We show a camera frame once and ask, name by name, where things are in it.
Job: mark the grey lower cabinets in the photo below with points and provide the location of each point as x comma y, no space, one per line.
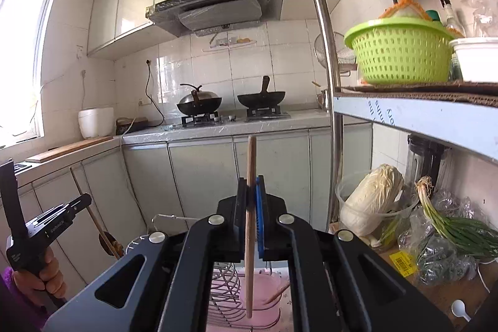
194,176

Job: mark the plastic bags of vegetables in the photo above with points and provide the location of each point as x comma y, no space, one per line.
439,262

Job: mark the wooden chopstick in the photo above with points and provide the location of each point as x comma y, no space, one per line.
252,161
278,291

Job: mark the person's left hand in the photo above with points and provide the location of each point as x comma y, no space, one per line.
33,283

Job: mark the glass bottle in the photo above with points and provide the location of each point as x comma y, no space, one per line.
451,19

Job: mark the dark brown small appliance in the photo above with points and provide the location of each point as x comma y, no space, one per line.
132,126

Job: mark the white rice cooker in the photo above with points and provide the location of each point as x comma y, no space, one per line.
95,124

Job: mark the clear plastic bag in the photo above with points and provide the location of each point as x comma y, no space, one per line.
482,9

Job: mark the white plastic bowl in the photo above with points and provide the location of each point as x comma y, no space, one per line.
476,59

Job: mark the napa cabbage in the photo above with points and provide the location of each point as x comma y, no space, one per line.
373,196

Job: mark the range hood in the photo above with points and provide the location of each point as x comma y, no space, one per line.
218,11

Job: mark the orange and white cloth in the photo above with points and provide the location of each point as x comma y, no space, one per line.
404,9

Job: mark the brown wooden spoon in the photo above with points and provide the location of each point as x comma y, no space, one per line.
79,188

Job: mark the black wok with lid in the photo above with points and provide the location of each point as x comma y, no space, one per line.
199,104

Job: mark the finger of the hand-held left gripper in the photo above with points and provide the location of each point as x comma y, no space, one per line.
66,213

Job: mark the wooden cutting board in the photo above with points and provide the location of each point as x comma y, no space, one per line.
66,150

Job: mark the gas stove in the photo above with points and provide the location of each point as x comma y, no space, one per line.
233,119

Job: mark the clear plastic bowl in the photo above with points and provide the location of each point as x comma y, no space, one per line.
404,211

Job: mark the metal shelf rack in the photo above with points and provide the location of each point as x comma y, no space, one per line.
408,114

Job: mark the person's left forearm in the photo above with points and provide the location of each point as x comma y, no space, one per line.
15,308

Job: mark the green plastic basket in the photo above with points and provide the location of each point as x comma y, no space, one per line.
400,52

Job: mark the window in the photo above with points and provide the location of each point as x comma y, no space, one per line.
23,59

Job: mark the small wall shelf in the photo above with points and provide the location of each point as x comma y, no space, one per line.
229,44

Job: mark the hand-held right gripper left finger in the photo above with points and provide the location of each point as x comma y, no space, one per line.
241,207

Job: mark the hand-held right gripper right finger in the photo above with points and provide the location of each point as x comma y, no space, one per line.
260,219

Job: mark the black blender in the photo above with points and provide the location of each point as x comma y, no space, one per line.
424,161

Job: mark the white plastic spoon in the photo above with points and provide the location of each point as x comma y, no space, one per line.
460,308

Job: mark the green onions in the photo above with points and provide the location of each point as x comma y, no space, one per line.
459,231

